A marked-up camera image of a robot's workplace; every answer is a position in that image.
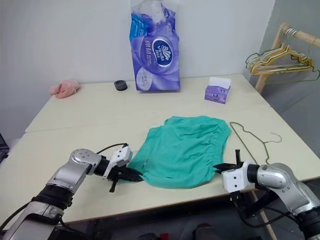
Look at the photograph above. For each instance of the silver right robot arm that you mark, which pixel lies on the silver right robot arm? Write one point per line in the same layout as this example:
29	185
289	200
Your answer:
277	177

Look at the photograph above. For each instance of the hangers on wooden rack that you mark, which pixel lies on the hangers on wooden rack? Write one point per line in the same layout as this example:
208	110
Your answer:
257	71

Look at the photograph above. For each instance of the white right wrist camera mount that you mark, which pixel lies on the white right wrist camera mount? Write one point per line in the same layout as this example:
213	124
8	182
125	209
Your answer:
236	178

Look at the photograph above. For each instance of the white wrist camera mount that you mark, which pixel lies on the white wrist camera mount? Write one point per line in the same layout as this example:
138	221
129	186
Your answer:
122	155
236	178

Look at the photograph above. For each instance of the wooden clothes rack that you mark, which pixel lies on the wooden clothes rack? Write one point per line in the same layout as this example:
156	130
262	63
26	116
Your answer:
272	57

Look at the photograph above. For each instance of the small purple tissue box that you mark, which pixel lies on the small purple tissue box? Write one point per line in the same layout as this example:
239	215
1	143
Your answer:
217	93

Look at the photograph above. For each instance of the pink fluffy cloth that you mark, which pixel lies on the pink fluffy cloth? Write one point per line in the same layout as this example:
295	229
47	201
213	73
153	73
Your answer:
63	88

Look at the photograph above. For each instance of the green shorts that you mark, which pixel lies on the green shorts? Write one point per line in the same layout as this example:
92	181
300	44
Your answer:
185	155

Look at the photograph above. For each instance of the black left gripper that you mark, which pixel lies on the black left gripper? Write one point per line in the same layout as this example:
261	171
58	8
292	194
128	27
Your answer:
117	175

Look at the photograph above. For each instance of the purple tissue multipack bag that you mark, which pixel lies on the purple tissue multipack bag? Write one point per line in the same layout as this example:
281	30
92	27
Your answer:
157	62

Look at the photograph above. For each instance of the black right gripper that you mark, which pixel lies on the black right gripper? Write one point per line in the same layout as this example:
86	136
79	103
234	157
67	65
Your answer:
237	157

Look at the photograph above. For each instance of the large dark rounded shape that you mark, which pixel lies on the large dark rounded shape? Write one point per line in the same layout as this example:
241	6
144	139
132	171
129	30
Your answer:
203	232

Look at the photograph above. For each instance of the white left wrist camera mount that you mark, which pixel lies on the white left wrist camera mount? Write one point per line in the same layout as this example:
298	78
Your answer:
122	155

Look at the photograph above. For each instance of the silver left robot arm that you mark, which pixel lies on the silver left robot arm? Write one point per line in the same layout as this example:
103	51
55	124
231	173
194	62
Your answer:
75	160

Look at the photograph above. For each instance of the black round tape roll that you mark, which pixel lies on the black round tape roll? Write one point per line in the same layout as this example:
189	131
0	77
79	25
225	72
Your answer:
120	85

